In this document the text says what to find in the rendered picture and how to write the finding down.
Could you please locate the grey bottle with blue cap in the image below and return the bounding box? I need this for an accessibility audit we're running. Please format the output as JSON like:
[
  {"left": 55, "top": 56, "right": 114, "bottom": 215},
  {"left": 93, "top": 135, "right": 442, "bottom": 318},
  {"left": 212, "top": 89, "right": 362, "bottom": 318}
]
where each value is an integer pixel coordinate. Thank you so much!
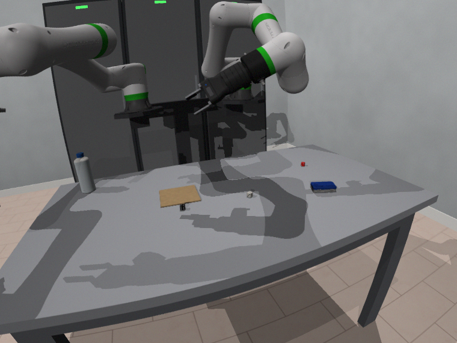
[{"left": 74, "top": 152, "right": 96, "bottom": 193}]

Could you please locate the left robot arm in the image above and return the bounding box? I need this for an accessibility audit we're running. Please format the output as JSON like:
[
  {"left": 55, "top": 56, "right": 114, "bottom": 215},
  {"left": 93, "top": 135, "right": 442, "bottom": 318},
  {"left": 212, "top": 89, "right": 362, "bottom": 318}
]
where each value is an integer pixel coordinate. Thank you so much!
[{"left": 201, "top": 1, "right": 309, "bottom": 94}]

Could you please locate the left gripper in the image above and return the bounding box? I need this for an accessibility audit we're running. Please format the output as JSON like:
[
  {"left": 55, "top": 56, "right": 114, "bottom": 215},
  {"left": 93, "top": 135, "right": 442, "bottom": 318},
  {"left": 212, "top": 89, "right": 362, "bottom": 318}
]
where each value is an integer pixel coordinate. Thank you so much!
[{"left": 185, "top": 49, "right": 271, "bottom": 115}]

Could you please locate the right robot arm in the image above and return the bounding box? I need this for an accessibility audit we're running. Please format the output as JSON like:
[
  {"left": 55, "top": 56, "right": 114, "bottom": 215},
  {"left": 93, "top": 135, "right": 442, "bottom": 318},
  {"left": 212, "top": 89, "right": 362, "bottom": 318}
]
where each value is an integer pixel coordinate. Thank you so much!
[{"left": 0, "top": 23, "right": 152, "bottom": 113}]

